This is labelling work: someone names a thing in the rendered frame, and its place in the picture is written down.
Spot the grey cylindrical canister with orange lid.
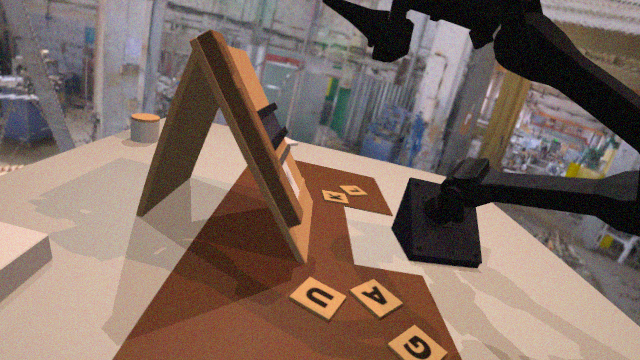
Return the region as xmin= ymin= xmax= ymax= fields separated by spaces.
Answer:
xmin=131 ymin=113 xmax=160 ymax=143

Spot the pale pink flat card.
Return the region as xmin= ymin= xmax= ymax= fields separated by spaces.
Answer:
xmin=284 ymin=137 xmax=298 ymax=146

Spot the white paper ticket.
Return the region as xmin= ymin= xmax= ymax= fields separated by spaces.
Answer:
xmin=282 ymin=161 xmax=299 ymax=199

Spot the tan letter tile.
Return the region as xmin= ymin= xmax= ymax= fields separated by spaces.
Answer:
xmin=349 ymin=279 xmax=403 ymax=319
xmin=387 ymin=325 xmax=448 ymax=360
xmin=322 ymin=190 xmax=349 ymax=205
xmin=289 ymin=276 xmax=346 ymax=321
xmin=339 ymin=186 xmax=368 ymax=196

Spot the wooden a-frame board stand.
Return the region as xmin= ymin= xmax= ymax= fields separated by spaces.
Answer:
xmin=136 ymin=29 xmax=313 ymax=263

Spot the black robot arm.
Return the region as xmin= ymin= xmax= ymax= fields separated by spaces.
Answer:
xmin=423 ymin=0 xmax=640 ymax=237

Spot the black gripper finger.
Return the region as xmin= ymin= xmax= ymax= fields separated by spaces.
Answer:
xmin=323 ymin=0 xmax=390 ymax=47

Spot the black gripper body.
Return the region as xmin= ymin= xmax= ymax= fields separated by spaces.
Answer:
xmin=372 ymin=0 xmax=469 ymax=63

